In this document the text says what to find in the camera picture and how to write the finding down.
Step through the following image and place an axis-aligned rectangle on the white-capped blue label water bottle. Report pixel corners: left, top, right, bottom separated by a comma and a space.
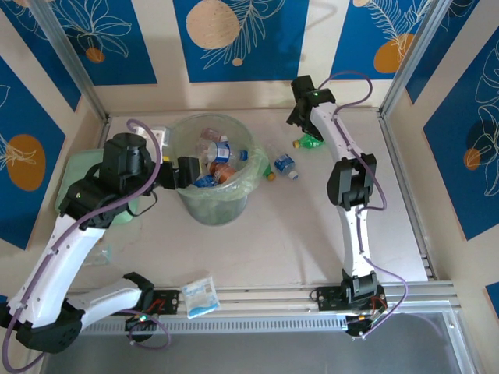
192, 174, 219, 189

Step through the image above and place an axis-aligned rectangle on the brown tea plastic bottle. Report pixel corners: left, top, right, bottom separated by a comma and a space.
209, 162, 238, 185

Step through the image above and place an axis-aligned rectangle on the green bin lid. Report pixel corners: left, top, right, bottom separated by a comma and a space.
55, 150, 141, 226

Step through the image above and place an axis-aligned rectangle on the green mesh waste bin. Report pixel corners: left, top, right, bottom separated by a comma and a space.
165, 112, 270, 228

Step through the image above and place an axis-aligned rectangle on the clear green bin liner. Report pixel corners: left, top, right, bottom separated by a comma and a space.
165, 112, 270, 202

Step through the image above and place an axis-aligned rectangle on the white-capped dark blue label bottle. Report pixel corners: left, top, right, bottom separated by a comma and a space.
273, 153, 300, 182

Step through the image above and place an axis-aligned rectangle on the clear plastic wrapper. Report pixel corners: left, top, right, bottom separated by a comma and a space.
83, 243, 115, 269

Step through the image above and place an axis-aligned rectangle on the blue white tissue packet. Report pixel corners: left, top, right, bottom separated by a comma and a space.
181, 275, 221, 320

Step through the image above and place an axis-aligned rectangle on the grey metal sheet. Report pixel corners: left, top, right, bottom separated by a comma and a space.
37, 309, 475, 374

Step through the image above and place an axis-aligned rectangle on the purple cable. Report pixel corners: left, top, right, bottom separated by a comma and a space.
0, 118, 172, 371
316, 70, 409, 338

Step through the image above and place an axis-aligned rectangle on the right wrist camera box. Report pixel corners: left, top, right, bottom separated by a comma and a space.
291, 75, 317, 103

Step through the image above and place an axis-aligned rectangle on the blue floral wall panel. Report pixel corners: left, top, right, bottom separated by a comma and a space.
172, 0, 310, 83
405, 0, 499, 105
328, 0, 434, 82
485, 282, 499, 309
423, 37, 499, 242
48, 0, 159, 86
0, 56, 67, 250
0, 0, 82, 113

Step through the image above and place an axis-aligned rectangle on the aluminium side rail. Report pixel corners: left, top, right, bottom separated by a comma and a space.
377, 111, 441, 281

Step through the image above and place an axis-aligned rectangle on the aluminium frame post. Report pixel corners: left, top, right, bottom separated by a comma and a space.
380, 0, 448, 118
27, 0, 109, 122

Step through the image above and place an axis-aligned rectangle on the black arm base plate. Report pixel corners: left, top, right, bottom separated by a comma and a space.
146, 288, 181, 317
313, 286, 387, 312

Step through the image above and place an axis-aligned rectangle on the aluminium long cross rail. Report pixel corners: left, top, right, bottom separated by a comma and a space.
33, 280, 465, 324

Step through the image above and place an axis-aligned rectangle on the arm controller board with wires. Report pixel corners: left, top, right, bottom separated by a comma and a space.
124, 313, 157, 333
345, 302, 385, 340

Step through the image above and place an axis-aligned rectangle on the grey slotted cable duct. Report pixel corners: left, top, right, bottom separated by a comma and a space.
80, 316, 352, 337

